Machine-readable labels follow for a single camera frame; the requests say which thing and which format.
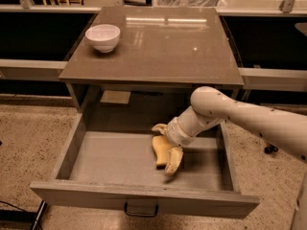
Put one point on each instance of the grey cabinet with counter top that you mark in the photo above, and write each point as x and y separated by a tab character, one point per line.
163	54

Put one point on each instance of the open grey top drawer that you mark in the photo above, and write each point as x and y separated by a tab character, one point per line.
103	166

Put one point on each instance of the yellow sponge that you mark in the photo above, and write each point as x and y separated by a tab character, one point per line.
161	147

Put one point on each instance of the white ceramic bowl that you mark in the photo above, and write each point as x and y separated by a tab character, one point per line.
103	38

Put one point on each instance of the grey metal railing frame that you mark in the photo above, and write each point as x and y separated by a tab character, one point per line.
261	79

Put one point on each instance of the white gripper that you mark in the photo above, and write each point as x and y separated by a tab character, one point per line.
174	132

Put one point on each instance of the black stand leg with wheels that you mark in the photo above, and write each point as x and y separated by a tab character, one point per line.
269	149

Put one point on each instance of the black drawer handle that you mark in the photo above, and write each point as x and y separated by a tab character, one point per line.
141	209

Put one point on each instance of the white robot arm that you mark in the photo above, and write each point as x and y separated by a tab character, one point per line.
209	107

